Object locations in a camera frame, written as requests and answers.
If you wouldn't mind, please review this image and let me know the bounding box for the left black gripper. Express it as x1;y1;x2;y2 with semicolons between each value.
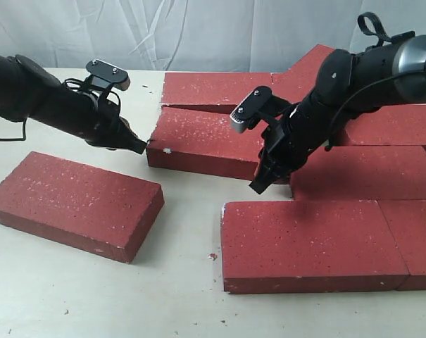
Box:
54;85;146;154

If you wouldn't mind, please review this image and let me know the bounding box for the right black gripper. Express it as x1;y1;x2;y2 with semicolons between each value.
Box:
249;92;339;194

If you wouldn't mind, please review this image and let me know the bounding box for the red brick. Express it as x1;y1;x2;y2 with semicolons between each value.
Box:
271;44;334;103
290;146;426;200
220;200;409;294
146;107;267;181
339;105;426;146
379;200;426;291
161;72;272;113
0;151;165;263

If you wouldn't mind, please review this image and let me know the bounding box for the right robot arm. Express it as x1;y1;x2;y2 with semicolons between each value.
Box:
248;35;426;194

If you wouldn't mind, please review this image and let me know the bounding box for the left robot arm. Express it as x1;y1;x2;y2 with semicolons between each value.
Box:
0;54;147;154

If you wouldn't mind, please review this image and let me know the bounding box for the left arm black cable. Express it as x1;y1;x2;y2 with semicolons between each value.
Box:
0;79;122;142

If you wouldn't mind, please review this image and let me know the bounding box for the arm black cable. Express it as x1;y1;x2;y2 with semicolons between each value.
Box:
324;11;426;152
0;79;122;142

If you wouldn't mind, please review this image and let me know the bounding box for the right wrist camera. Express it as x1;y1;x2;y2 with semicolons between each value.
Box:
230;86;294;133

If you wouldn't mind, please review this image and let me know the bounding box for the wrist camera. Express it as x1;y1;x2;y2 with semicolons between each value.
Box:
85;59;131;92
230;86;294;133

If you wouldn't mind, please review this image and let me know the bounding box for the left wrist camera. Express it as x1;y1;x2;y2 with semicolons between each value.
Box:
85;59;131;92

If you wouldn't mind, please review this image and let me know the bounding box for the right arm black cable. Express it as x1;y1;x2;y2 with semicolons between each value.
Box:
324;11;426;152

